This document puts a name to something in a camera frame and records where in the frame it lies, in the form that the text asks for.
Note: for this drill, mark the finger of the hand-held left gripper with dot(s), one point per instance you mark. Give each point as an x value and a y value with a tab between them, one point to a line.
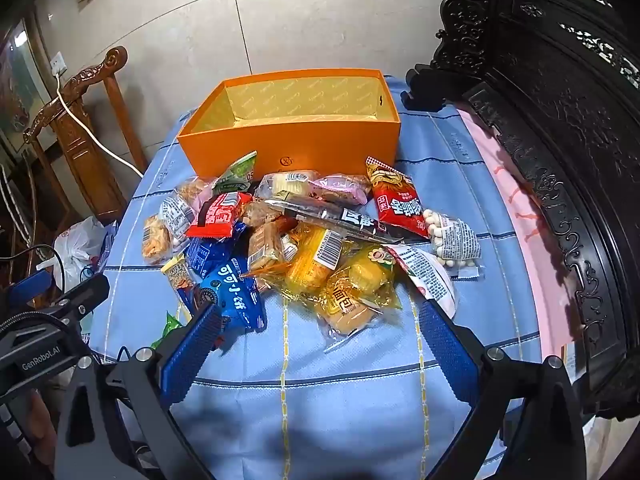
75	294

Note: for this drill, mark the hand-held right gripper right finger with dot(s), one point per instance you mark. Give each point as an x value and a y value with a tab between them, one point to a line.
445	355

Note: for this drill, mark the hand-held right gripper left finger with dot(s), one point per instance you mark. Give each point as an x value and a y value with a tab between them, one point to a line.
192	355

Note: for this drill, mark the blue round cookie packet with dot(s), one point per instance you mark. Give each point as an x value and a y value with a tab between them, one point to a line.
234	292

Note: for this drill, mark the white and red packet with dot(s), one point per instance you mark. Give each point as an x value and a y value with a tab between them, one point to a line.
429	276

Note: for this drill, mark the small yellow striped packet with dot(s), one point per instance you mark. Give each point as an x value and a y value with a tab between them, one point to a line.
177	274

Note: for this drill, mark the clear fried snack packet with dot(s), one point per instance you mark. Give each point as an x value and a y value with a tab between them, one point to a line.
155	241

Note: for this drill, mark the plain blue snack packet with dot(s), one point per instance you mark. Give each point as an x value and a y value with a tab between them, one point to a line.
207	254

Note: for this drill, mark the yellow bread packet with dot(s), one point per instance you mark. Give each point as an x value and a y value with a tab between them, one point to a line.
352	302

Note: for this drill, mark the clear packet of white balls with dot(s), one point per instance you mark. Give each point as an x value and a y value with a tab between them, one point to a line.
452	240

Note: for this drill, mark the clear packet with white label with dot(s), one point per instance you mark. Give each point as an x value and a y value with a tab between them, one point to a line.
174	216

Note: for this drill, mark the orange trimmed clear cake packet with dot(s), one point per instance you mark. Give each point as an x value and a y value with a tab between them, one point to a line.
267	249

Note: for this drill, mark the red and black snack packet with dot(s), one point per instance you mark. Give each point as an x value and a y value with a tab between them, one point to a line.
217	215

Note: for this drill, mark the yellow packet with barcode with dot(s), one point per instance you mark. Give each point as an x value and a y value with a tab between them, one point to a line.
315	262

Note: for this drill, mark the pink clear cracker packet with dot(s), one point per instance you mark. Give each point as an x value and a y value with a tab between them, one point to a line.
192	191

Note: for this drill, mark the tan cookie packet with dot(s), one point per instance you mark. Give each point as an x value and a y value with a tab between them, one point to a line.
260	213

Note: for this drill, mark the red cartoon snack bag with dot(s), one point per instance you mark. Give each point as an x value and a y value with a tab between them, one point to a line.
397	197

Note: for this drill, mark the black brown cake packet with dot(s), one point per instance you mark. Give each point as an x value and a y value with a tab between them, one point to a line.
327	216

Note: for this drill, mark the light green snack packet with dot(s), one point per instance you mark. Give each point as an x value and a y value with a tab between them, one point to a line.
236	172

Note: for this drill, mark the pink cookie packet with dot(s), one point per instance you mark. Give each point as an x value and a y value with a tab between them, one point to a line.
346	187

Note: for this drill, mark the orange cardboard box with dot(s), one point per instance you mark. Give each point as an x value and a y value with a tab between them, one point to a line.
300	130

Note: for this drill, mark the person's left hand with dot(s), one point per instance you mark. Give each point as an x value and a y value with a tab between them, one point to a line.
41	417

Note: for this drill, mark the small green packet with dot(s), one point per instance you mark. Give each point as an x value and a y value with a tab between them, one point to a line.
167	331

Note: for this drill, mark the white plastic bag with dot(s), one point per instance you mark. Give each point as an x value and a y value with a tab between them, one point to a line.
80	247

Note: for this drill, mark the blue checked tablecloth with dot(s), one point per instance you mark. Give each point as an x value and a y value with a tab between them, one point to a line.
325	410

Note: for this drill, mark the brown wooden chair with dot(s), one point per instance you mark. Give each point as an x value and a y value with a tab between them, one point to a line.
90	160

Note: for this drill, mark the pink sheet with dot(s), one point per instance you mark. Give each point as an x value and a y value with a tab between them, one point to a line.
505	190

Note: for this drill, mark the dark carved wooden furniture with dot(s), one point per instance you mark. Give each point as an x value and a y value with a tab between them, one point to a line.
575	110

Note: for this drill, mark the white wall socket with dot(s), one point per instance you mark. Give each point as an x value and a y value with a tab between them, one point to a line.
59	64

